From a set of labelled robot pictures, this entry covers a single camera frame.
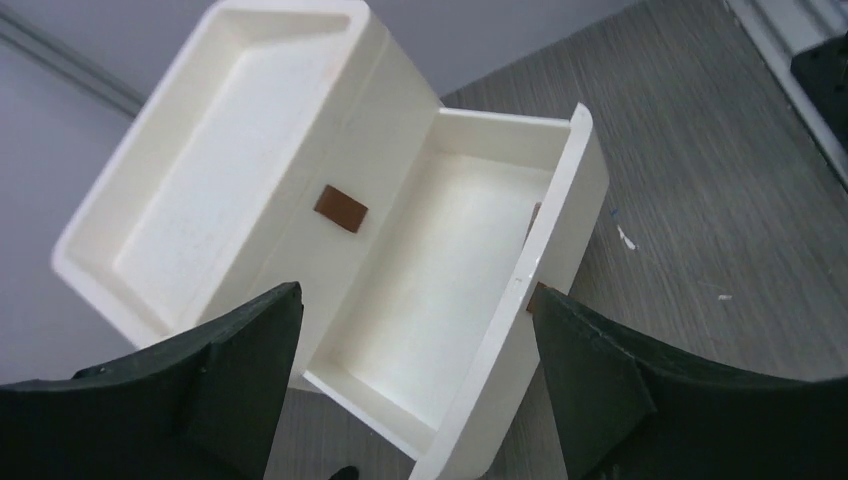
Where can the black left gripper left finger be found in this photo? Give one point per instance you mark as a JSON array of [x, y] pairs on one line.
[[204, 404]]

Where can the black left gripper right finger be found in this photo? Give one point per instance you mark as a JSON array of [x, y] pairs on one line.
[[628, 406]]

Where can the white drawer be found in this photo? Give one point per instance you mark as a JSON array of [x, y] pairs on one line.
[[421, 326]]

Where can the white drawer organizer box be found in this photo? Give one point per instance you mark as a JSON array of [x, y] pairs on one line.
[[276, 148]]

